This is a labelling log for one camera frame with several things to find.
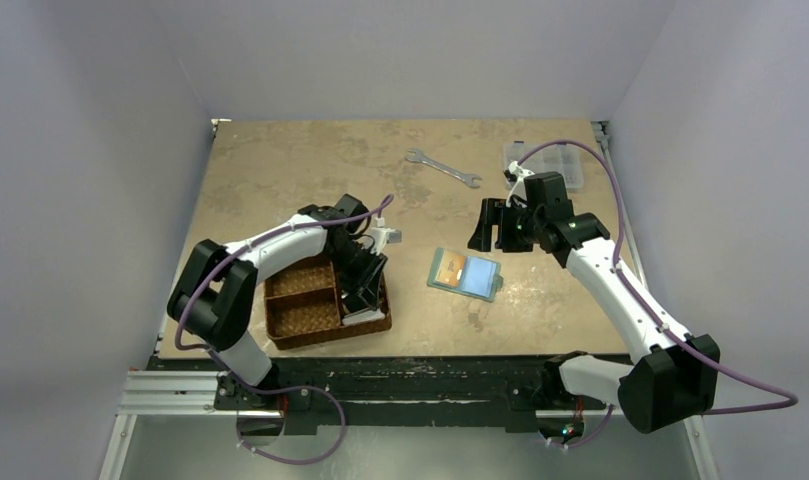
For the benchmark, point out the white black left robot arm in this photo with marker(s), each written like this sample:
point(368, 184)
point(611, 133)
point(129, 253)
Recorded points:
point(213, 296)

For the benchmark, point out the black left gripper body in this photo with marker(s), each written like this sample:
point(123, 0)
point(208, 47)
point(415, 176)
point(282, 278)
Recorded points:
point(355, 264)

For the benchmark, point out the teal leather card holder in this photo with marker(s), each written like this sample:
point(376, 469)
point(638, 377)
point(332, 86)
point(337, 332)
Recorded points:
point(481, 278)

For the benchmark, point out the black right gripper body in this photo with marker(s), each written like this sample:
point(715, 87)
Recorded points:
point(501, 226)

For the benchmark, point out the aluminium frame rail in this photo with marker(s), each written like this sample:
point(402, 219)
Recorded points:
point(164, 393)

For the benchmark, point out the clear plastic organizer box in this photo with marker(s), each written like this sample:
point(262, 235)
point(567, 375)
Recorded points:
point(561, 159)

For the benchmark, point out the brown woven divided basket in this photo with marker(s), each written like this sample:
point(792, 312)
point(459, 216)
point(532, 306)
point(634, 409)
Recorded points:
point(302, 307)

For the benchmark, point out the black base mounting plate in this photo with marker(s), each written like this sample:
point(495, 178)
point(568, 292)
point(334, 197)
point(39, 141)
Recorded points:
point(505, 392)

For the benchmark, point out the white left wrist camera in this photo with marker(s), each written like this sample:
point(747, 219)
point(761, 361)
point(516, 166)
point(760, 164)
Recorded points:
point(381, 235)

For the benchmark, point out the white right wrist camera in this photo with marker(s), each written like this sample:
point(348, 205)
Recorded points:
point(515, 176)

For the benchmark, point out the silver open-end wrench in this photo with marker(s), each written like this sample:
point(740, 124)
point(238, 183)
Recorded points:
point(415, 155)

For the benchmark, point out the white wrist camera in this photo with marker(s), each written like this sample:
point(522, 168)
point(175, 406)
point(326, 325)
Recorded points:
point(515, 176)
point(381, 235)

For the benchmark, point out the stack of cards in basket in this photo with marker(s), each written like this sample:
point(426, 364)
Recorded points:
point(357, 311)

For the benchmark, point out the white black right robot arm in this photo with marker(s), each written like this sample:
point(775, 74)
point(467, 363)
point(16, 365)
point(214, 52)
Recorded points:
point(670, 376)

